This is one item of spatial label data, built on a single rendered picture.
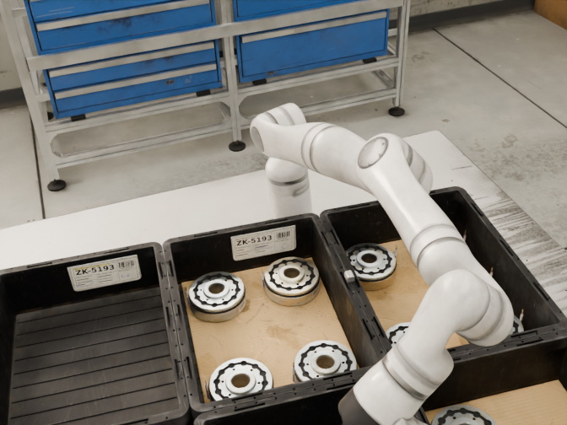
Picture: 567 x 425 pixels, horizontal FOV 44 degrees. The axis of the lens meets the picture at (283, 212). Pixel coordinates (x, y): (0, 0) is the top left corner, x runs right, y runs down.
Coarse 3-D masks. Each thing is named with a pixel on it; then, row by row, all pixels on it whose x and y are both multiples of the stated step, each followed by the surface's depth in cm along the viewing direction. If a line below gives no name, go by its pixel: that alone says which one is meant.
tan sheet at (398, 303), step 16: (400, 240) 141; (400, 256) 137; (400, 272) 134; (416, 272) 134; (384, 288) 130; (400, 288) 130; (416, 288) 130; (384, 304) 127; (400, 304) 127; (416, 304) 127; (384, 320) 124; (400, 320) 124
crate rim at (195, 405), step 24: (312, 216) 132; (168, 240) 128; (192, 240) 129; (168, 264) 123; (336, 264) 121; (360, 312) 112; (192, 384) 102; (312, 384) 101; (192, 408) 99; (216, 408) 98
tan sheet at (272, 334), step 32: (256, 288) 132; (320, 288) 131; (192, 320) 126; (256, 320) 125; (288, 320) 125; (320, 320) 125; (224, 352) 119; (256, 352) 119; (288, 352) 119; (288, 384) 114
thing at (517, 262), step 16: (432, 192) 137; (448, 192) 137; (464, 192) 137; (336, 208) 134; (352, 208) 134; (368, 208) 135; (496, 240) 125; (512, 256) 121; (528, 272) 118; (368, 304) 113; (560, 320) 109; (384, 336) 108; (512, 336) 107; (528, 336) 107; (464, 352) 105
